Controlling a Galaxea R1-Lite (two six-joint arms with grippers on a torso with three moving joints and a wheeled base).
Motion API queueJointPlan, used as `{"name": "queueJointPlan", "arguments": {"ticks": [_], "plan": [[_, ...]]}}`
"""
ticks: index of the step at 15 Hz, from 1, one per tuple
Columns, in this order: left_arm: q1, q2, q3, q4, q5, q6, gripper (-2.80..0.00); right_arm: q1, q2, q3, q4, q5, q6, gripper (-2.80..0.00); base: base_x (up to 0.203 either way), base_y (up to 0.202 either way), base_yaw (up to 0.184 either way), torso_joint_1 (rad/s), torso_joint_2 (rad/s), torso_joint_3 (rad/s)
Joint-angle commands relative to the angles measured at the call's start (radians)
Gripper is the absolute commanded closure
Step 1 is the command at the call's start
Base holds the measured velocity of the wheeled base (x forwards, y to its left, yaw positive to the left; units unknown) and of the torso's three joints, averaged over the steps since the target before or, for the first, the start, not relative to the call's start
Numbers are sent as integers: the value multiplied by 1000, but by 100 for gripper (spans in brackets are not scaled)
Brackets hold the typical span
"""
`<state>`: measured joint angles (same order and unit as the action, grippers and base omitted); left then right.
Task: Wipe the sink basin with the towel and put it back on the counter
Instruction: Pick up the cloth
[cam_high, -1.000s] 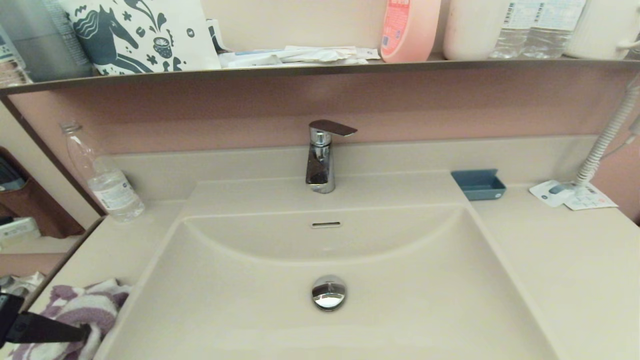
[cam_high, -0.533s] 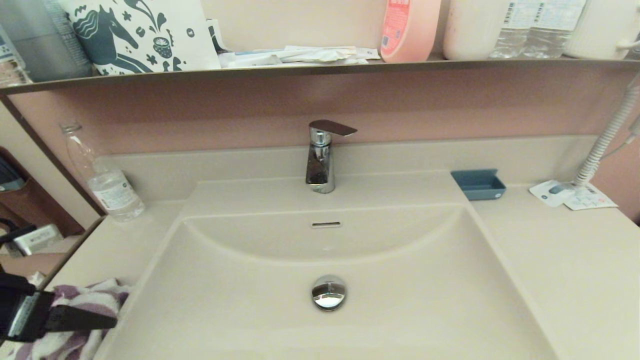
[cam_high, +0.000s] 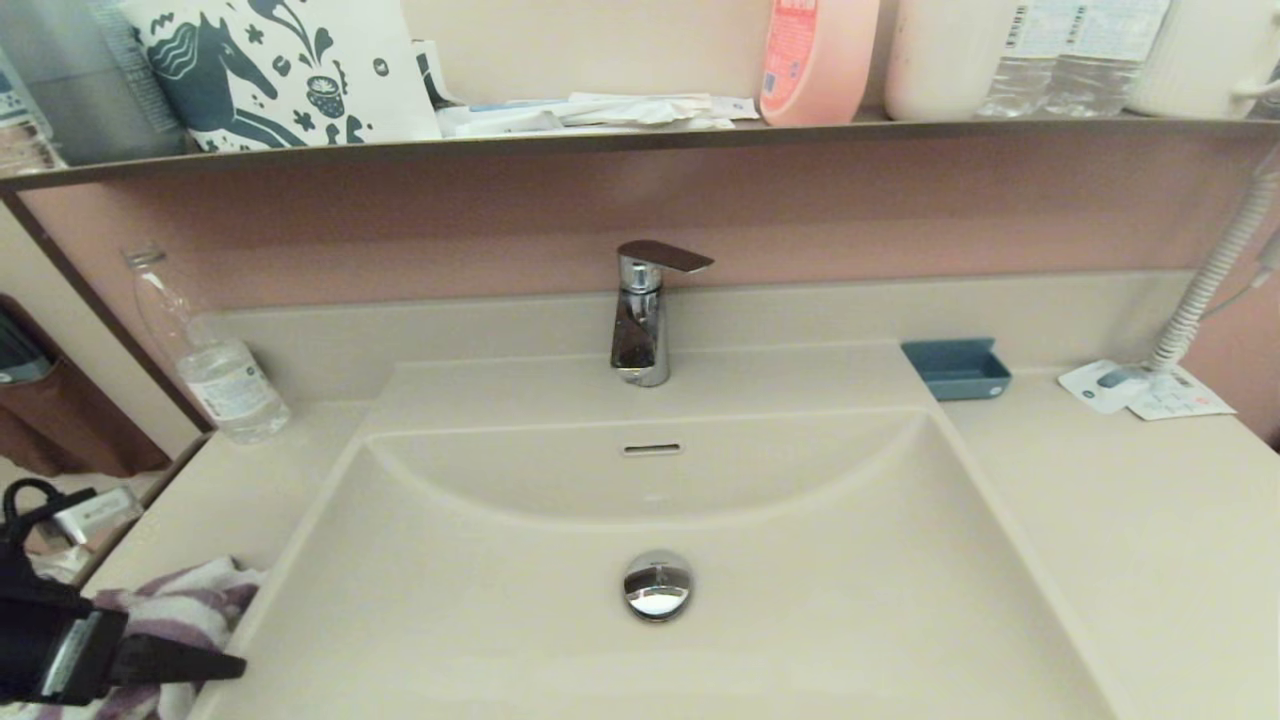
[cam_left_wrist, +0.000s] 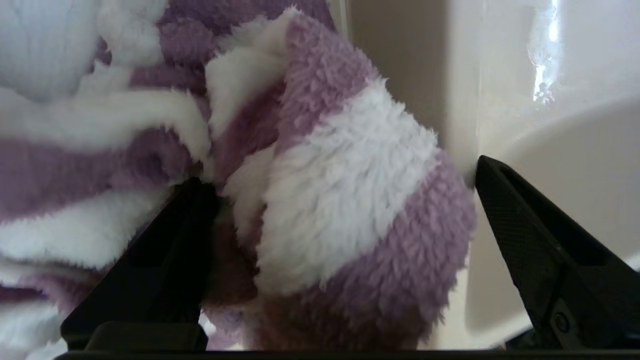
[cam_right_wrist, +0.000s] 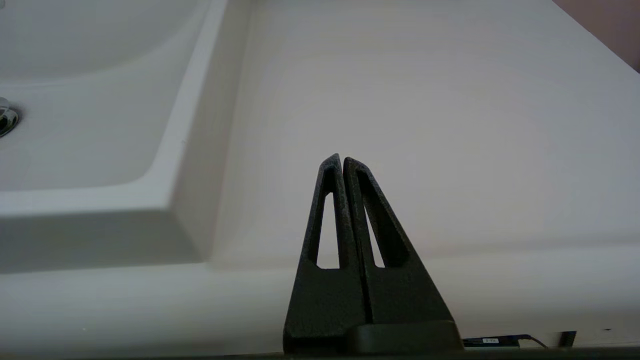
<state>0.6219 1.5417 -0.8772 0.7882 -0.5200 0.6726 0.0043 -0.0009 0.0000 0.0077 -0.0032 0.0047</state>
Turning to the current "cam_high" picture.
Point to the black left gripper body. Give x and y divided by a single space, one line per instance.
30 645

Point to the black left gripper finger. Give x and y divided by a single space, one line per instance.
165 654
160 677

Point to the purple white striped towel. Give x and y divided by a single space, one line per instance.
190 600

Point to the chrome faucet body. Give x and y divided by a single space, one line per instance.
640 340

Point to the cream ceramic sink basin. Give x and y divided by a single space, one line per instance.
820 600

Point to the clear bottle white label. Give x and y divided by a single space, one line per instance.
230 390

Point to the chrome drain stopper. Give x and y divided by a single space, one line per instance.
657 585

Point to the gray pouch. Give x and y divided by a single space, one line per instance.
90 100

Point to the white horse print bag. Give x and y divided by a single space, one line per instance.
400 100

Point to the white tube blue stripe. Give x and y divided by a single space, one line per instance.
500 120

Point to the small black white box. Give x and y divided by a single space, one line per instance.
432 75

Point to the flat white packet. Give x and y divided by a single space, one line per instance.
640 108

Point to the small white sachet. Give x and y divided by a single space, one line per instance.
737 108

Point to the blue plastic soap dish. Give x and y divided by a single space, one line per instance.
960 378

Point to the pink lotion bottle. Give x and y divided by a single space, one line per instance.
830 70

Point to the white card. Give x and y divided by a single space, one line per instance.
1080 385

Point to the white plastic jar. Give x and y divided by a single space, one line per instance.
940 60

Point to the clear plastic water bottle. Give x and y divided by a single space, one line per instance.
1020 80
1095 80

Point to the white printed leaflet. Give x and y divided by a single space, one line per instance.
1185 400

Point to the white ribbed mug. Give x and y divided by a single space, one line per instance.
1200 60

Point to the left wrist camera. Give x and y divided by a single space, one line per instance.
95 515

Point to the brown wall shelf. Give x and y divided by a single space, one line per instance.
600 142

